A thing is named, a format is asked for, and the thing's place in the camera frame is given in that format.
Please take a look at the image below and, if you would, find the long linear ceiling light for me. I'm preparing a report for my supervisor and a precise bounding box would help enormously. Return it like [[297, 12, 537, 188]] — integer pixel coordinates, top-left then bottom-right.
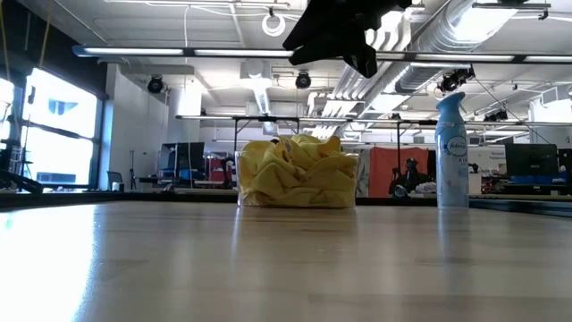
[[71, 44, 572, 64]]

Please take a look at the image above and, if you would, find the orange fabric panel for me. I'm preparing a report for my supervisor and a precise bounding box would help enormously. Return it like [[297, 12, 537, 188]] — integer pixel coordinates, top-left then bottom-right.
[[369, 146, 430, 199]]

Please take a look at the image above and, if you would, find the yellow cloth centre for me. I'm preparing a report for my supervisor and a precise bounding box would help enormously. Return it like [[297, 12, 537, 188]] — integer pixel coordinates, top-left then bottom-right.
[[234, 149, 360, 209]]

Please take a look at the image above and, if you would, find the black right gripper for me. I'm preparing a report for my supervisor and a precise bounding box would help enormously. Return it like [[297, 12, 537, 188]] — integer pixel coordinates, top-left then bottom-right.
[[281, 0, 413, 80]]

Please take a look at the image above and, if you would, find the black ceiling spotlight cluster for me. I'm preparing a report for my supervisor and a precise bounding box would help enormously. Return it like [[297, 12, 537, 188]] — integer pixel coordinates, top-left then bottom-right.
[[436, 66, 475, 94]]

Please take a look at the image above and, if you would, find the grey office chair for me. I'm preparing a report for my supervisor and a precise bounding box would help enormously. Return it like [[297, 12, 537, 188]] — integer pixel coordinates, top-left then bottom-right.
[[105, 170, 125, 192]]

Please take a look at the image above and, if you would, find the light blue spray bottle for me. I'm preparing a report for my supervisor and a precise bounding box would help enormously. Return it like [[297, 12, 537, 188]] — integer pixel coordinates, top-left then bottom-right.
[[434, 91, 471, 210]]

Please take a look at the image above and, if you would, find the large bright window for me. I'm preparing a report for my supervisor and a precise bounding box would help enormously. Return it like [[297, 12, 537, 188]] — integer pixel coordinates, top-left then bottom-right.
[[0, 66, 106, 191]]

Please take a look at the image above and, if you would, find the silver round ventilation duct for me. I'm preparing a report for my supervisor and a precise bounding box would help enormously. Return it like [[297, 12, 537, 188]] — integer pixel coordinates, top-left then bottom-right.
[[395, 0, 533, 93]]

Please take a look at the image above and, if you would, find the black monitor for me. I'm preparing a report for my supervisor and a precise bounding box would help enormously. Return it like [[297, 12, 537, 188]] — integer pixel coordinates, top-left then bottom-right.
[[159, 141, 206, 180], [504, 142, 559, 178]]

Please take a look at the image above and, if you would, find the white coiled cable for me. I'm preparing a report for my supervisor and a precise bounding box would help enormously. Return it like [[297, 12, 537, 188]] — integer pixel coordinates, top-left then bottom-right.
[[261, 12, 287, 38]]

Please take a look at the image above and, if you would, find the yellow hanging cable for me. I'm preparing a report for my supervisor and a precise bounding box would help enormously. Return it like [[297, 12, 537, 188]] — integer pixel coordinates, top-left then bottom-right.
[[0, 6, 12, 81], [38, 4, 55, 68]]

